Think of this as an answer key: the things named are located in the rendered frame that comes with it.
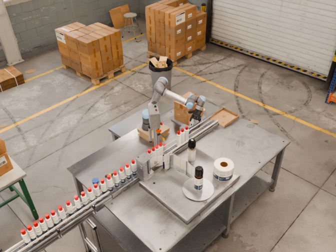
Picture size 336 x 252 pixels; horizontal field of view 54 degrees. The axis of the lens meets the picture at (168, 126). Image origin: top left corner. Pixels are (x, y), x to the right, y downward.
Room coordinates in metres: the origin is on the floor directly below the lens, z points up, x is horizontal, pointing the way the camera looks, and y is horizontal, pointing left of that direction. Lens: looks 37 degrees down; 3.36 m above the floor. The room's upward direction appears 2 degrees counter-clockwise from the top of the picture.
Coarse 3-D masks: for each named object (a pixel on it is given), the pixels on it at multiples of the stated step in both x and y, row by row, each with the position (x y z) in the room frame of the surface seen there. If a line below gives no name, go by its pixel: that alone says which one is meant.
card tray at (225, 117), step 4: (224, 108) 3.61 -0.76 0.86; (216, 112) 3.54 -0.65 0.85; (220, 112) 3.56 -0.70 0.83; (224, 112) 3.56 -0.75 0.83; (228, 112) 3.55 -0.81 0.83; (232, 112) 3.52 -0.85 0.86; (208, 116) 3.43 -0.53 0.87; (212, 116) 3.47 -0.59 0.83; (216, 116) 3.47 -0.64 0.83; (220, 116) 3.47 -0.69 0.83; (224, 116) 3.47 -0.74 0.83; (228, 116) 3.46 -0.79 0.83; (232, 116) 3.46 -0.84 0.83; (236, 116) 3.41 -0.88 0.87; (220, 120) 3.38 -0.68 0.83; (224, 120) 3.38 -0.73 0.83; (228, 120) 3.38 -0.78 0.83; (232, 120) 3.35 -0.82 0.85; (220, 124) 3.30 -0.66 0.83; (224, 124) 3.30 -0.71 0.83
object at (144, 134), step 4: (160, 124) 3.21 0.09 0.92; (140, 128) 3.14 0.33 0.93; (160, 128) 3.13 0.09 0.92; (164, 128) 3.13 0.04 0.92; (168, 128) 3.14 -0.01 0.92; (140, 132) 3.11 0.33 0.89; (144, 132) 3.06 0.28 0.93; (152, 132) 3.06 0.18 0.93; (160, 132) 3.06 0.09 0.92; (164, 132) 3.09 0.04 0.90; (168, 132) 3.15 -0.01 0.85; (144, 136) 3.06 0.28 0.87; (148, 136) 3.00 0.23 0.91; (152, 136) 2.99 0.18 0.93; (160, 136) 3.04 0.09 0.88; (148, 140) 3.01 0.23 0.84; (152, 140) 2.96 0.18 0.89
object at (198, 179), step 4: (196, 168) 2.19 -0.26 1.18; (200, 168) 2.19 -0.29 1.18; (196, 172) 2.17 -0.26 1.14; (200, 172) 2.16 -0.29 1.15; (196, 176) 2.18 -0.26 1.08; (200, 176) 2.16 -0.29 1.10; (196, 180) 2.16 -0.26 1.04; (200, 180) 2.16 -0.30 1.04; (196, 184) 2.16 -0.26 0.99; (200, 184) 2.16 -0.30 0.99; (196, 188) 2.16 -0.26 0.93; (200, 188) 2.16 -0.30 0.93
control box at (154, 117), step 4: (148, 108) 2.76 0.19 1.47; (152, 108) 2.76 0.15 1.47; (156, 108) 2.76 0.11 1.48; (148, 112) 2.76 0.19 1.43; (152, 112) 2.69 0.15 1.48; (156, 112) 2.69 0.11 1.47; (148, 116) 2.80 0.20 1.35; (152, 116) 2.66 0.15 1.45; (156, 116) 2.66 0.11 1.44; (152, 120) 2.66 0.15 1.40; (156, 120) 2.66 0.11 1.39; (152, 124) 2.66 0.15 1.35; (156, 124) 2.66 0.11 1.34; (152, 128) 2.66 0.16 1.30; (156, 128) 2.66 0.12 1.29
